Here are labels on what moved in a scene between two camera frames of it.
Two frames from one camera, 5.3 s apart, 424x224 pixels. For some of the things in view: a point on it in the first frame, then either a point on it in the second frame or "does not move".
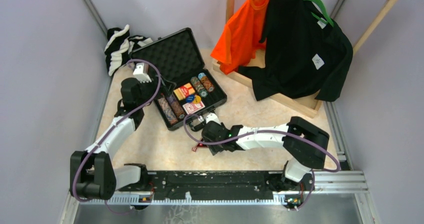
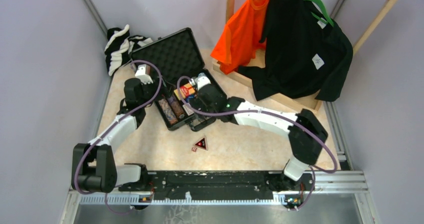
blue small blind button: (190, 98) does not move
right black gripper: (215, 149) -> (197, 103)
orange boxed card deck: (183, 91) does not move
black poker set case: (176, 56) does not move
